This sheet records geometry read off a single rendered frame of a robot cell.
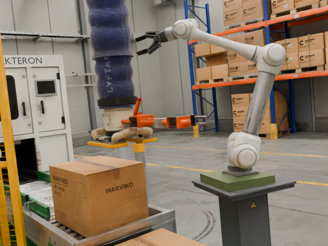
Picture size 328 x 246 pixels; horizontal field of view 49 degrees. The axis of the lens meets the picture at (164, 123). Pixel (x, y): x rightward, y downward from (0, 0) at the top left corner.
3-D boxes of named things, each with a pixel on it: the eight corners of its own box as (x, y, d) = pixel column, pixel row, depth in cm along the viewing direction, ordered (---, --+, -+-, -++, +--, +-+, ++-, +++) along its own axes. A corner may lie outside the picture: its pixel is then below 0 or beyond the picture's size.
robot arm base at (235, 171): (239, 168, 255) (238, 160, 254) (260, 173, 235) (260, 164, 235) (217, 172, 247) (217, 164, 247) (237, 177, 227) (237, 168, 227)
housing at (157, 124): (153, 128, 171) (152, 118, 171) (165, 126, 175) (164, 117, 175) (161, 128, 166) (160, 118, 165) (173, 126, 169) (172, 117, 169)
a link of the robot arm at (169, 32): (176, 32, 239) (168, 36, 240) (171, 22, 232) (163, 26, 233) (178, 42, 234) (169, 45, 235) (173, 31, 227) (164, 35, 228)
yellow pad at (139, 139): (115, 140, 227) (114, 132, 226) (130, 138, 232) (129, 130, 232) (142, 143, 198) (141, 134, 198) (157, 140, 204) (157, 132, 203)
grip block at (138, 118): (129, 127, 189) (128, 116, 189) (145, 125, 195) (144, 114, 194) (136, 128, 182) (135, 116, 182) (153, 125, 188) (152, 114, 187)
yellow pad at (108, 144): (87, 145, 216) (86, 136, 216) (102, 142, 222) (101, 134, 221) (111, 149, 188) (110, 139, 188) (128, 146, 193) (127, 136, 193)
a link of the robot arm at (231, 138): (250, 161, 246) (249, 130, 245) (255, 167, 228) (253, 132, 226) (226, 163, 247) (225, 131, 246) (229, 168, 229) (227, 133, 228)
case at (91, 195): (55, 220, 256) (48, 165, 253) (104, 206, 280) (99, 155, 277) (94, 242, 209) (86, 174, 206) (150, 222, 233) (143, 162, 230)
